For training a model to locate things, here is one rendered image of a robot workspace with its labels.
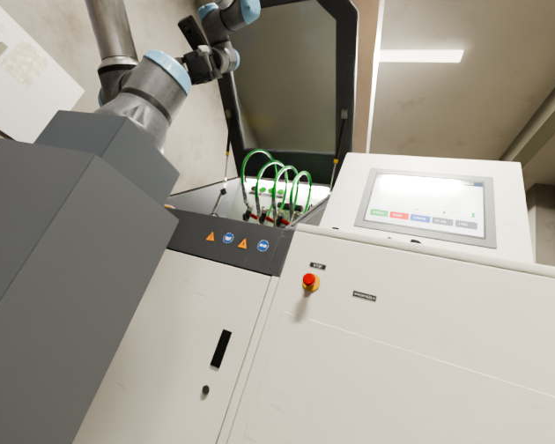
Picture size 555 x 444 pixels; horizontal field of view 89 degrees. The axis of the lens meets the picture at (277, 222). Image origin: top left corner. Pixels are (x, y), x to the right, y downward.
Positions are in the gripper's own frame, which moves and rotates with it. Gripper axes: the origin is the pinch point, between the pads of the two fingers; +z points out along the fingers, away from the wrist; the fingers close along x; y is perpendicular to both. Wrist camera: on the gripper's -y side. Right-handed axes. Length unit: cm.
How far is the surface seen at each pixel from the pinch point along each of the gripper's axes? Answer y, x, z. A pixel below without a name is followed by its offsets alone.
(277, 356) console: 76, -15, 31
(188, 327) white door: 71, 14, 27
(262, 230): 54, -7, 0
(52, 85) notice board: -31, 206, -132
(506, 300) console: 70, -70, 17
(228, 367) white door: 77, -1, 35
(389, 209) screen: 69, -48, -32
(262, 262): 61, -8, 10
